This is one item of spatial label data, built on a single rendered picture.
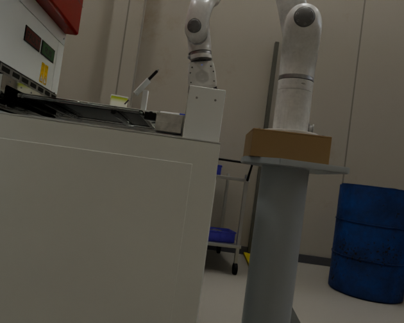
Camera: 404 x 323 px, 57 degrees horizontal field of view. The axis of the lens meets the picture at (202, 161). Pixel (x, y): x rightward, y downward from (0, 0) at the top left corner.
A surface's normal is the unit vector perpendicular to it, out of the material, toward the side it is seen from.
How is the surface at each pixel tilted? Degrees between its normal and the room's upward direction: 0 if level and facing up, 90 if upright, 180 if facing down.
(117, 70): 90
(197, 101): 90
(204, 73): 88
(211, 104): 90
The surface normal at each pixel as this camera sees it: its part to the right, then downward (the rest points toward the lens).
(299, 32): -0.25, 0.54
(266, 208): -0.67, -0.11
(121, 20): -0.02, -0.04
